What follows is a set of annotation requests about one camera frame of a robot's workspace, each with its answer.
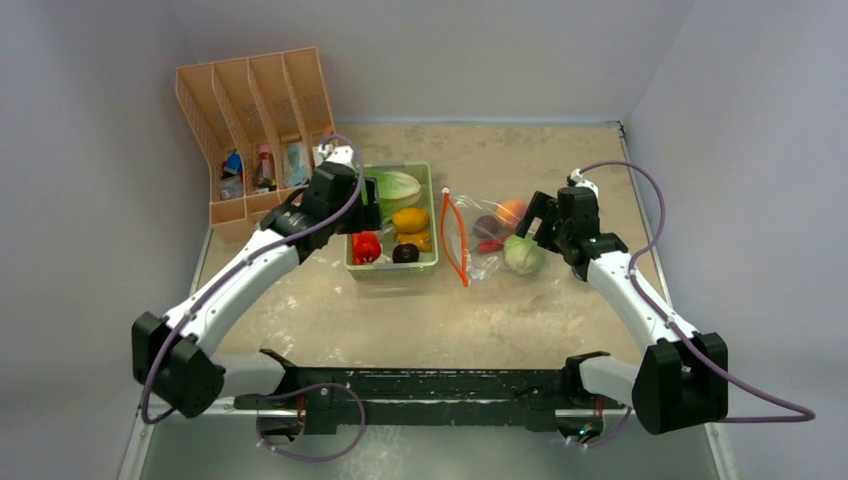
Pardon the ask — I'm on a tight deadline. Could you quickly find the fake peach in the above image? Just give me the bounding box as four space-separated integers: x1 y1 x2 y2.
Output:
494 198 528 230

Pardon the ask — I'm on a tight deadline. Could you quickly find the fake green cabbage head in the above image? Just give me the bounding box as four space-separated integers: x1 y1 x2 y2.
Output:
503 235 545 275

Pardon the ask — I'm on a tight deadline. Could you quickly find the fake purple onion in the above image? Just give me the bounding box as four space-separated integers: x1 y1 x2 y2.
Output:
472 215 501 240

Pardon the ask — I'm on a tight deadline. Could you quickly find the fake red chili pepper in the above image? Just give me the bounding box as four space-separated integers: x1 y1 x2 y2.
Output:
475 236 509 255

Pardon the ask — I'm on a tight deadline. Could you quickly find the fake red bell pepper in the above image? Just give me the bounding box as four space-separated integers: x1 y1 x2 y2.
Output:
351 231 382 265

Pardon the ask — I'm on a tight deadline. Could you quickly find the clear zip top bag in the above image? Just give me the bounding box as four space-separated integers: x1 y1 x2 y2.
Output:
438 187 545 287

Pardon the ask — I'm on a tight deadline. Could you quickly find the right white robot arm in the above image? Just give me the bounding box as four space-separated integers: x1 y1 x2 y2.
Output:
515 186 729 435

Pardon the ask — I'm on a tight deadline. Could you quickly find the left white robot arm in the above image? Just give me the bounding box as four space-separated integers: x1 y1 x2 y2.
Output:
130 160 382 424

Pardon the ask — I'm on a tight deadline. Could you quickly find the fake napa cabbage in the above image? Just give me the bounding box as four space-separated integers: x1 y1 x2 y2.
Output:
370 170 422 214

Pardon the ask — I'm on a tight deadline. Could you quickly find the fake yellow lemon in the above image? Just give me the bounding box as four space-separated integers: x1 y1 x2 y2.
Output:
391 207 430 234

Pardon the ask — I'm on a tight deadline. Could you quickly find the fake dark purple plum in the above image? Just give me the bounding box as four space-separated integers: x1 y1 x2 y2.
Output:
392 243 420 264

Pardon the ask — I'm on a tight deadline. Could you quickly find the fake orange ginger root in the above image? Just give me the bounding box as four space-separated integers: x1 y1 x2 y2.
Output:
395 231 433 252

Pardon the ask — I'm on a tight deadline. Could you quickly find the light blue packet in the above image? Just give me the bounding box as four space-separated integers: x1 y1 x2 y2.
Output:
283 142 310 188

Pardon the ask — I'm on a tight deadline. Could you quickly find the pink capped bottle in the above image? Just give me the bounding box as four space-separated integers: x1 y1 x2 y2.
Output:
255 143 277 194

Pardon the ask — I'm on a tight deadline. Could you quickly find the blue object in organizer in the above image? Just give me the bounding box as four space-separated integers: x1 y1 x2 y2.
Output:
221 150 243 178

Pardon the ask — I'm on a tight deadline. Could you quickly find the pink plastic file organizer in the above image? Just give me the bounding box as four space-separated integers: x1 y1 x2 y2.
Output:
175 47 336 243

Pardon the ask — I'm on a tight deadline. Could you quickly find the light green plastic basket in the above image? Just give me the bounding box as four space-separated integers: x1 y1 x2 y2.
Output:
344 162 439 280

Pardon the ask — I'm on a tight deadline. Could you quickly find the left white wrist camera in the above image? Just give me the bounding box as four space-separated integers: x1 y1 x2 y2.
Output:
313 144 356 170

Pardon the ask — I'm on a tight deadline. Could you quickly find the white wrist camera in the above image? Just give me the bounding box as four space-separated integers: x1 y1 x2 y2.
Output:
567 168 599 196
313 144 356 170

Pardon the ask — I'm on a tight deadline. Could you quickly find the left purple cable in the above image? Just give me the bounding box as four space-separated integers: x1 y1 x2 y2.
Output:
140 134 366 425

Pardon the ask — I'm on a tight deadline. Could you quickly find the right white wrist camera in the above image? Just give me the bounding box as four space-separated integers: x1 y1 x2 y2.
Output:
567 168 599 196

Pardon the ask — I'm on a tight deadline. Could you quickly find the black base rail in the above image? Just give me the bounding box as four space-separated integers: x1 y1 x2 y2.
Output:
234 354 623 438

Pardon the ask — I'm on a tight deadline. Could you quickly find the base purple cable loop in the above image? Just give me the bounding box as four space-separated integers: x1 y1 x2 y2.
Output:
255 382 368 464

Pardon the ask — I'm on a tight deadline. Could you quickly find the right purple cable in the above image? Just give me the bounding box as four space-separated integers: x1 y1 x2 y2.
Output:
572 160 817 424

